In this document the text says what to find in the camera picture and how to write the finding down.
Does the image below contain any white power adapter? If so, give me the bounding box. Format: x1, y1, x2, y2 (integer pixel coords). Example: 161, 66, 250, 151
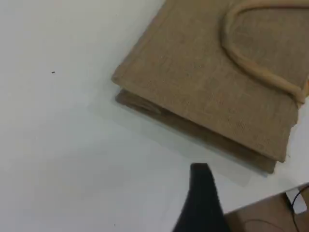
286, 188, 308, 215

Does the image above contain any brown jute bag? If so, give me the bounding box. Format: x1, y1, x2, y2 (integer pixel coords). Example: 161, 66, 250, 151
111, 0, 309, 174

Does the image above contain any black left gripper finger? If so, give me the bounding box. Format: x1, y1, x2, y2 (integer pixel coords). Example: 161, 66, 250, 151
172, 162, 232, 232

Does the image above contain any black floor cable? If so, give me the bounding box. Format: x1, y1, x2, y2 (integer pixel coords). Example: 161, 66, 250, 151
291, 185, 309, 232

